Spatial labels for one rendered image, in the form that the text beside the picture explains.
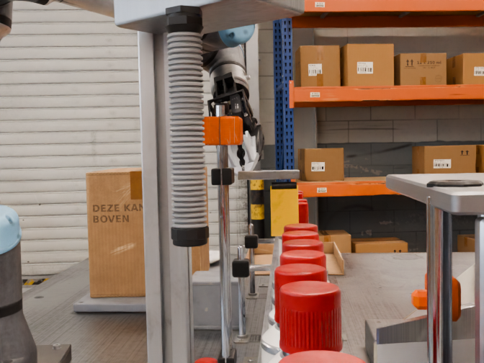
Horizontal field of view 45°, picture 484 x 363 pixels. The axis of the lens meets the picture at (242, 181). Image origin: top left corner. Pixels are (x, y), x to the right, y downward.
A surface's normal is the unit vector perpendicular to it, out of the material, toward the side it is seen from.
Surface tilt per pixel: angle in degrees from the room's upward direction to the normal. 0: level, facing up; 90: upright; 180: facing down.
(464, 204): 90
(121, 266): 90
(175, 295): 90
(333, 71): 90
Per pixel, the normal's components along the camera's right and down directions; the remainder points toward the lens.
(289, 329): -0.72, 0.05
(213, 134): -0.07, 0.05
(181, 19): -0.30, 0.06
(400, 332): 0.51, 0.04
